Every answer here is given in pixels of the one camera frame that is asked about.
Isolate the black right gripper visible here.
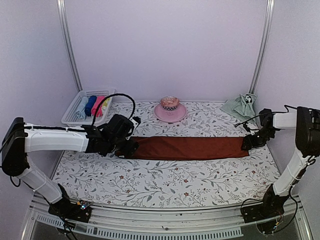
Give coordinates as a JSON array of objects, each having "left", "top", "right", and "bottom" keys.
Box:
[{"left": 242, "top": 127, "right": 276, "bottom": 150}]

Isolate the dark red towel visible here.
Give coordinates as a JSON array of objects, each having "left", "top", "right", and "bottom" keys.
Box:
[{"left": 115, "top": 136, "right": 249, "bottom": 161}]

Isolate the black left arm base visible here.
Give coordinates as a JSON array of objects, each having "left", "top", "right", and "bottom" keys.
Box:
[{"left": 48, "top": 184, "right": 92, "bottom": 223}]

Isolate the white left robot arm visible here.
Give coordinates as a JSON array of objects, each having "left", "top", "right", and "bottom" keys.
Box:
[{"left": 0, "top": 114, "right": 141, "bottom": 217}]

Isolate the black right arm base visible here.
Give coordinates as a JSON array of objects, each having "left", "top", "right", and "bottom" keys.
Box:
[{"left": 240, "top": 185, "right": 289, "bottom": 223}]

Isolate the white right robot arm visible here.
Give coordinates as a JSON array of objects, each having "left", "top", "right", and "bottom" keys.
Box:
[{"left": 241, "top": 106, "right": 320, "bottom": 197}]

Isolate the green panda towel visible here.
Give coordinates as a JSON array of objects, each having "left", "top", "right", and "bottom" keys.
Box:
[{"left": 220, "top": 93, "right": 257, "bottom": 124}]

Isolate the yellow green rolled towel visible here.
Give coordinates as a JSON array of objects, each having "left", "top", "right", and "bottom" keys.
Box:
[{"left": 101, "top": 98, "right": 111, "bottom": 113}]

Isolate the light blue rolled towel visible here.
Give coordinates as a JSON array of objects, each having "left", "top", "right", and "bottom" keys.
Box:
[{"left": 75, "top": 96, "right": 88, "bottom": 120}]

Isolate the pink rolled towel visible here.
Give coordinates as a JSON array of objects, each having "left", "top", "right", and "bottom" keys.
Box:
[{"left": 91, "top": 95, "right": 105, "bottom": 117}]

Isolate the dark blue rolled towel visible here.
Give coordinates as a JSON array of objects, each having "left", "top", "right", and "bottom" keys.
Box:
[{"left": 84, "top": 95, "right": 97, "bottom": 117}]

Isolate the pink plate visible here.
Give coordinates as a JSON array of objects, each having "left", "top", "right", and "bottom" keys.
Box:
[{"left": 154, "top": 103, "right": 187, "bottom": 123}]

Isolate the patterned small bowl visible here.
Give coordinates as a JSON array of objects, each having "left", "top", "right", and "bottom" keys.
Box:
[{"left": 160, "top": 96, "right": 180, "bottom": 111}]

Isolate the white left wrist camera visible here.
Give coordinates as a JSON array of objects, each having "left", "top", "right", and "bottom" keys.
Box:
[{"left": 129, "top": 116, "right": 141, "bottom": 128}]

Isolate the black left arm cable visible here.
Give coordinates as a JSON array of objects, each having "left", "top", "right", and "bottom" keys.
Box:
[{"left": 91, "top": 92, "right": 137, "bottom": 128}]

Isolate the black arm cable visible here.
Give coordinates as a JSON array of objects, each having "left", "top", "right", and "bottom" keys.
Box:
[
  {"left": 91, "top": 92, "right": 137, "bottom": 128},
  {"left": 234, "top": 104, "right": 301, "bottom": 129}
]

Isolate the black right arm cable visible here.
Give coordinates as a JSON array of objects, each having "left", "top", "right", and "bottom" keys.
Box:
[{"left": 234, "top": 104, "right": 301, "bottom": 129}]

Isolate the aluminium front rail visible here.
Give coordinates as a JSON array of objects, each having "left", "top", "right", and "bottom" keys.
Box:
[{"left": 21, "top": 194, "right": 314, "bottom": 240}]

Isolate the left aluminium frame post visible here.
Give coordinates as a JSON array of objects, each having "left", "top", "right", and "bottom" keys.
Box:
[{"left": 56, "top": 0, "right": 83, "bottom": 92}]

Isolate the aluminium frame post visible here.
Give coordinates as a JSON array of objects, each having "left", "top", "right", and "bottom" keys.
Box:
[
  {"left": 56, "top": 0, "right": 83, "bottom": 92},
  {"left": 249, "top": 0, "right": 275, "bottom": 94}
]

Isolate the right aluminium frame post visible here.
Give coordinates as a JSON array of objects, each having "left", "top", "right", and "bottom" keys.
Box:
[{"left": 249, "top": 0, "right": 275, "bottom": 94}]

